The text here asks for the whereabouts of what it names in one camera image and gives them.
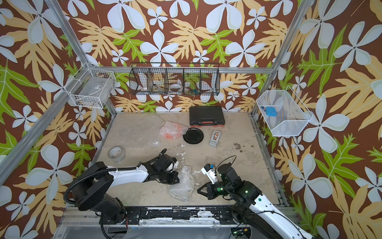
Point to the white wire basket left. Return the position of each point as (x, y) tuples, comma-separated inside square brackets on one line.
[(91, 87)]

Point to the black tool case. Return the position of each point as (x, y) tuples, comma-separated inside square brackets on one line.
[(206, 115)]

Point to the clear tape roll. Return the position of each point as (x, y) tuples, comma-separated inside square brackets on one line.
[(116, 154)]

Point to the grey tape dispenser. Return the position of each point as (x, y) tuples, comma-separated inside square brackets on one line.
[(215, 138)]

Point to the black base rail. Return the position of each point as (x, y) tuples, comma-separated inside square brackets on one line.
[(223, 215)]

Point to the blue small object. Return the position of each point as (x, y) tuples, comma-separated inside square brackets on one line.
[(271, 111)]

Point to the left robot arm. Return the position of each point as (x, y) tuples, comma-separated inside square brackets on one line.
[(89, 190)]

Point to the orange plastic plate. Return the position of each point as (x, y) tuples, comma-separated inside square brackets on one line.
[(172, 132)]

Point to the white wire basket right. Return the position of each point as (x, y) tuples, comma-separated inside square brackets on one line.
[(292, 114)]

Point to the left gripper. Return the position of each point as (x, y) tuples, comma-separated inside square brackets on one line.
[(173, 179)]

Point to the clear bubble wrap sheet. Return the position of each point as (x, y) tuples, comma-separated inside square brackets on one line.
[(170, 123)]

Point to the black wire basket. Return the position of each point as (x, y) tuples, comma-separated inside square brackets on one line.
[(184, 79)]

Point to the white wire basket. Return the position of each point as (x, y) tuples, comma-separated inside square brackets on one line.
[(91, 87), (292, 114)]

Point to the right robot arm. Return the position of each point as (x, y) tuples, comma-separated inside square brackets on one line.
[(251, 207)]

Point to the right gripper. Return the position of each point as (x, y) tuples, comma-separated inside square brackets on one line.
[(210, 188)]

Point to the black dinner plate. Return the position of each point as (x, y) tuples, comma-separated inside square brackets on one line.
[(193, 136)]

